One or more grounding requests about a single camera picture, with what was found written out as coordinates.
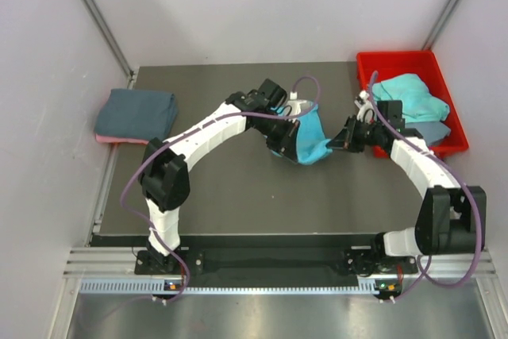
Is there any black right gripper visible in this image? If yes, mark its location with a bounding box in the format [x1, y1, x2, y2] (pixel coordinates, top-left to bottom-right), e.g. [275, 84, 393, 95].
[327, 115, 384, 153]

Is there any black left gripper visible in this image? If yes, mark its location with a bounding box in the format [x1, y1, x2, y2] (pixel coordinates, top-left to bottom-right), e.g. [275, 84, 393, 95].
[252, 110, 299, 164]

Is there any bright blue t shirt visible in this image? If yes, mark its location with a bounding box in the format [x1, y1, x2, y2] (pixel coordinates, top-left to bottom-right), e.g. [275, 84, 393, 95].
[273, 106, 333, 165]

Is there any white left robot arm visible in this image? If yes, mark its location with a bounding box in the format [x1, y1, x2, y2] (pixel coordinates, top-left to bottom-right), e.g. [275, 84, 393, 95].
[138, 79, 312, 273]

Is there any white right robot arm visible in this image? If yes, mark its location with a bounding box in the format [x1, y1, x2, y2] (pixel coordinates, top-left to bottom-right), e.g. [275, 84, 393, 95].
[327, 92, 487, 279]

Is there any turquoise t shirt in bin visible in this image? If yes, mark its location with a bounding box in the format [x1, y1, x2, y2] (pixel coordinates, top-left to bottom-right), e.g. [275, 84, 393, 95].
[372, 73, 450, 123]

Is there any grey-blue t shirt in bin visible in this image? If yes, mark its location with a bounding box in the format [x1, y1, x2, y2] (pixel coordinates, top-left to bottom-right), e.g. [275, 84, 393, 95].
[414, 121, 451, 146]

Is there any red plastic bin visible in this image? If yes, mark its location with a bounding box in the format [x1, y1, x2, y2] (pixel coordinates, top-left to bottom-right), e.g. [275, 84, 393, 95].
[356, 51, 469, 158]

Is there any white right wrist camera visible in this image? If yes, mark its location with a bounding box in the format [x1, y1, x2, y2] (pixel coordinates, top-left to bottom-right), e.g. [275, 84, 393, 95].
[354, 91, 375, 124]

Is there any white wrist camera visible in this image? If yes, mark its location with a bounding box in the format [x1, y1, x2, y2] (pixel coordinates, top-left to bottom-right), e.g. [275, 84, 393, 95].
[354, 91, 375, 124]
[282, 91, 317, 119]

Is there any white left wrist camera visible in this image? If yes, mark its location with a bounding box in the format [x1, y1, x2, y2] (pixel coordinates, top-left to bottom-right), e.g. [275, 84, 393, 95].
[282, 91, 317, 119]

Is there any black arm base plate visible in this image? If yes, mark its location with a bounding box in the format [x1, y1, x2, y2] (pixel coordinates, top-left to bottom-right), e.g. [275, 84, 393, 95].
[133, 246, 419, 287]

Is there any grey slotted cable duct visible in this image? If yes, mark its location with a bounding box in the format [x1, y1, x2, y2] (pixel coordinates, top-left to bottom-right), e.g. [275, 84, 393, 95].
[79, 279, 398, 295]

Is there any aluminium frame rail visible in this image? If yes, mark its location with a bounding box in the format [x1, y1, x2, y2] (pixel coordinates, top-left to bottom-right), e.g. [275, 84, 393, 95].
[63, 247, 473, 279]

